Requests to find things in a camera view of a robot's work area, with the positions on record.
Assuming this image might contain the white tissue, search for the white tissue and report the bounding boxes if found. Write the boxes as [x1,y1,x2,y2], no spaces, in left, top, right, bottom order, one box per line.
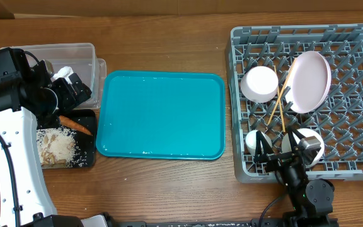
[51,66,74,84]

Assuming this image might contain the white cup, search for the white cup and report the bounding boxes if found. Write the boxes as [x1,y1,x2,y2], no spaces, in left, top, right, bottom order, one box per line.
[245,130,272,156]

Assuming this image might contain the peanut shells and rice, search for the peanut shells and rice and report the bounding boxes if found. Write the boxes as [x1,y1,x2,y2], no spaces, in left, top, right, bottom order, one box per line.
[37,126,93,169]

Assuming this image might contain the orange carrot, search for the orange carrot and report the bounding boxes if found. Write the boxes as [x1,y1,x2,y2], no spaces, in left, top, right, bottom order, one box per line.
[59,115,92,136]

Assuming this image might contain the small white plate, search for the small white plate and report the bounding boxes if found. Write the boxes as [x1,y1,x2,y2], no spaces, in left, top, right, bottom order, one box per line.
[240,66,279,103]

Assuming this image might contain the teal serving tray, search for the teal serving tray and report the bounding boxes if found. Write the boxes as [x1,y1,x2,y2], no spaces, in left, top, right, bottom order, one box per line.
[96,71,226,161]

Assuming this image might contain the black waste tray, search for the black waste tray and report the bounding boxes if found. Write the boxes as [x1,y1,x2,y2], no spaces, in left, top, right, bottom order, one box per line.
[37,109,97,169]

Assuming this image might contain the large white plate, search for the large white plate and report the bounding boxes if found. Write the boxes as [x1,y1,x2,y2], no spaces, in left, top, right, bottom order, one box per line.
[285,51,331,114]

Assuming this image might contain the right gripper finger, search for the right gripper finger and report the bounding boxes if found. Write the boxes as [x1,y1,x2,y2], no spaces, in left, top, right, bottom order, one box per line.
[287,128,311,152]
[254,131,273,163]

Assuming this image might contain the grey dishwasher rack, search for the grey dishwasher rack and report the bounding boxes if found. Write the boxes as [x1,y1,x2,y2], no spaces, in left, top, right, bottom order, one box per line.
[226,24,363,183]

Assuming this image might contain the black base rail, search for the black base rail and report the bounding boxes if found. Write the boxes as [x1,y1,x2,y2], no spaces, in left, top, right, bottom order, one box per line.
[81,212,288,227]

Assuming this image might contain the white bowl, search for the white bowl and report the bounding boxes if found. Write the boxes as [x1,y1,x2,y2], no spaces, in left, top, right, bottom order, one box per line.
[281,128,325,168]

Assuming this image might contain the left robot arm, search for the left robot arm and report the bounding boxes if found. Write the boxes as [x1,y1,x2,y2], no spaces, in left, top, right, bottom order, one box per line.
[0,107,86,226]

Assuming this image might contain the wooden chopstick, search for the wooden chopstick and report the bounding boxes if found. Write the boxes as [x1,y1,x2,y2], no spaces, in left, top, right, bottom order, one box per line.
[274,66,286,133]
[267,58,297,125]

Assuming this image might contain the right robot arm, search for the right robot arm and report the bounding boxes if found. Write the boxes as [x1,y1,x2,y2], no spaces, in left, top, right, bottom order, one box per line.
[251,128,338,227]

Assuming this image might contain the clear plastic bin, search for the clear plastic bin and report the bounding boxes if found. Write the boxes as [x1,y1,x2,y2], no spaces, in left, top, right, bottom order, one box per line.
[0,42,107,110]

